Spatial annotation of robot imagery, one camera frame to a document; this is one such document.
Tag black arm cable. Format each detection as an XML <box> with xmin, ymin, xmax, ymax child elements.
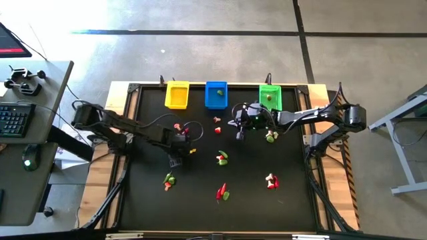
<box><xmin>138</xmin><ymin>112</ymin><xmax>205</xmax><ymax>143</ymax></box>
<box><xmin>231</xmin><ymin>102</ymin><xmax>250</xmax><ymax>118</ymax></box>

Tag green plastic basket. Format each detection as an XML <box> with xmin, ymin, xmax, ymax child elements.
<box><xmin>259</xmin><ymin>84</ymin><xmax>283</xmax><ymax>112</ymax></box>

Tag black keyboard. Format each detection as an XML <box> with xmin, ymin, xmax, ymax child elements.
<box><xmin>0</xmin><ymin>102</ymin><xmax>37</xmax><ymax>139</ymax></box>

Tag yellow black hazard tape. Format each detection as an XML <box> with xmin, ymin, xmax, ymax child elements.
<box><xmin>336</xmin><ymin>96</ymin><xmax>360</xmax><ymax>231</ymax></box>

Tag grey metal table frame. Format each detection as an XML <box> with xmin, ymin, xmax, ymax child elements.
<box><xmin>368</xmin><ymin>83</ymin><xmax>427</xmax><ymax>196</ymax></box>

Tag black screw clamp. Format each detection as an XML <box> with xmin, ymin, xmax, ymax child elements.
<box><xmin>3</xmin><ymin>79</ymin><xmax>43</xmax><ymax>97</ymax></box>
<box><xmin>9</xmin><ymin>66</ymin><xmax>47</xmax><ymax>81</ymax></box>

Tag grey desk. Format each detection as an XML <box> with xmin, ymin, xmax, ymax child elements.
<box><xmin>0</xmin><ymin>59</ymin><xmax>75</xmax><ymax>227</ymax></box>

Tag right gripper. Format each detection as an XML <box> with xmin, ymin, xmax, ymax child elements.
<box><xmin>228</xmin><ymin>103</ymin><xmax>264</xmax><ymax>141</ymax></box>

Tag blue plastic basket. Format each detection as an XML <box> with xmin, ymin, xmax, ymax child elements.
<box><xmin>204</xmin><ymin>81</ymin><xmax>229</xmax><ymax>110</ymax></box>

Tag yellow plastic basket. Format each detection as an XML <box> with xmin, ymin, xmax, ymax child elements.
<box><xmin>164</xmin><ymin>80</ymin><xmax>190</xmax><ymax>110</ymax></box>

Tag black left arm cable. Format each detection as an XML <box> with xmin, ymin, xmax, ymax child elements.
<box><xmin>138</xmin><ymin>112</ymin><xmax>205</xmax><ymax>143</ymax></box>

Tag white paper sheets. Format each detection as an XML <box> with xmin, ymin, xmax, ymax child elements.
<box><xmin>55</xmin><ymin>146</ymin><xmax>90</xmax><ymax>171</ymax></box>

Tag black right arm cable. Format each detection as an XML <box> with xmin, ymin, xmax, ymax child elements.
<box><xmin>231</xmin><ymin>102</ymin><xmax>250</xmax><ymax>118</ymax></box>

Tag dark desk monitor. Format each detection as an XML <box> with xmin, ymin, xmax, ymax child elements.
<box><xmin>0</xmin><ymin>21</ymin><xmax>33</xmax><ymax>59</ymax></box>

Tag black computer mouse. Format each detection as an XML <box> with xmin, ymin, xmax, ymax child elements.
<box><xmin>21</xmin><ymin>143</ymin><xmax>42</xmax><ymax>173</ymax></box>

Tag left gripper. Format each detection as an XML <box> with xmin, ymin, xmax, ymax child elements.
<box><xmin>165</xmin><ymin>128</ymin><xmax>193</xmax><ymax>169</ymax></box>

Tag black metal rig frame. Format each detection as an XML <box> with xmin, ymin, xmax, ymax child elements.
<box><xmin>78</xmin><ymin>81</ymin><xmax>361</xmax><ymax>234</ymax></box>

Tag black desk beam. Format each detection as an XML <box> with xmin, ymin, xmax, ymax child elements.
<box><xmin>46</xmin><ymin>125</ymin><xmax>96</xmax><ymax>163</ymax></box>

